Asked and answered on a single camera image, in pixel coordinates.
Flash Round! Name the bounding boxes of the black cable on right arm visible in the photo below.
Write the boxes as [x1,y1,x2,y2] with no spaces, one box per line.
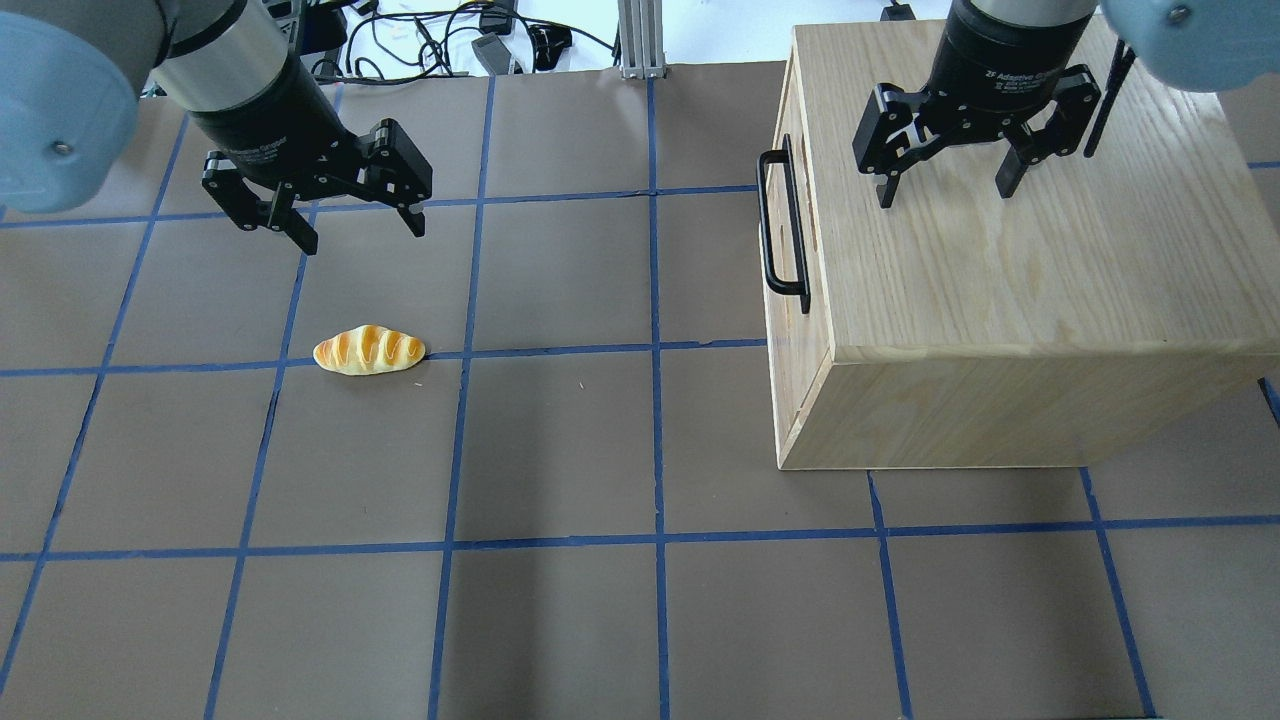
[1084,40,1138,159]

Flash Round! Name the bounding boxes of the black cable bundle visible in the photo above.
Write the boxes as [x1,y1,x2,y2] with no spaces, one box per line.
[265,0,621,86]

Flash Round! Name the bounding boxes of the light wooden drawer cabinet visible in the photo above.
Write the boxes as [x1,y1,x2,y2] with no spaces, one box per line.
[765,20,1279,470]

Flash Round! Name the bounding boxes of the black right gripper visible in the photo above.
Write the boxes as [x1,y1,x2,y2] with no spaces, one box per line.
[852,1,1101,209]

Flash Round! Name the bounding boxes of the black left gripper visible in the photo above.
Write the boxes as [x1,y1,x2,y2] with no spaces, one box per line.
[191,58,433,256]

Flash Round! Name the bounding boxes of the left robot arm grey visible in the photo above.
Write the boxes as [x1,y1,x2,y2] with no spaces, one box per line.
[1,1,433,255]

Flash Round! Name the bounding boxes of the toy bread roll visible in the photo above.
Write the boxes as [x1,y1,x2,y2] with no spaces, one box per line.
[312,324,428,377]

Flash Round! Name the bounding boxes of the wooden drawer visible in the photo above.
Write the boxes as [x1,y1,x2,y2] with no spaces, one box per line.
[756,61,829,470]

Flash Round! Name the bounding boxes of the black drawer handle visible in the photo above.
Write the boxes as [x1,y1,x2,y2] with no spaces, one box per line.
[756,135,812,315]

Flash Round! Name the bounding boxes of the aluminium profile post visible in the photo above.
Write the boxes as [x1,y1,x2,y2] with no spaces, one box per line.
[617,0,667,79]

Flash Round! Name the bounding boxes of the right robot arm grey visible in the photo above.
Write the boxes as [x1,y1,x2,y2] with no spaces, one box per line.
[852,1,1279,208]

